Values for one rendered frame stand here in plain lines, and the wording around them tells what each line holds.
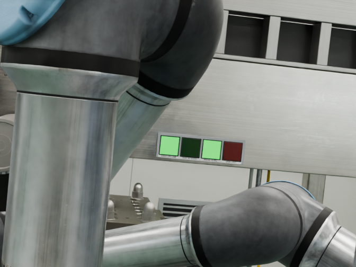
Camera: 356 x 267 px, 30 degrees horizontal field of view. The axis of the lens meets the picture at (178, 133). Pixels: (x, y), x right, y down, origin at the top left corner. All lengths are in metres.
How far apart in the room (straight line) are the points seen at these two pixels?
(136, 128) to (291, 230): 0.37
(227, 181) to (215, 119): 2.45
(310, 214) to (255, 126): 0.87
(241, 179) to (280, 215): 3.35
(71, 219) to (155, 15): 0.18
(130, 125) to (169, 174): 3.54
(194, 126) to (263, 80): 0.24
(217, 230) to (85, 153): 0.44
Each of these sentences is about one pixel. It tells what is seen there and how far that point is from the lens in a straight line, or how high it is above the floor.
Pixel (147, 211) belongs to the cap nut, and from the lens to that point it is 1.53.
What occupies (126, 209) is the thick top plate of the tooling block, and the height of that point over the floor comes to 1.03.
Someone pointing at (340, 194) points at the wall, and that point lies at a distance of 4.54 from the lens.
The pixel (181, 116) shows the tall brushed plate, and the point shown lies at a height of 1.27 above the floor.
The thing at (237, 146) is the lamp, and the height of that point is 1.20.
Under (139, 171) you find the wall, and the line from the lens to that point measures 4.21.
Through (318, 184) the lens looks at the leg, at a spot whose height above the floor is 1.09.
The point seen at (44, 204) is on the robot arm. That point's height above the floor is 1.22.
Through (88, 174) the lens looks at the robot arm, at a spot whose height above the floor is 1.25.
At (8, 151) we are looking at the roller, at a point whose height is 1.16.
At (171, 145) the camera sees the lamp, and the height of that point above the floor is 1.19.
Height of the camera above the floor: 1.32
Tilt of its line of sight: 3 degrees down
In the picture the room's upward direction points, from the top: 6 degrees clockwise
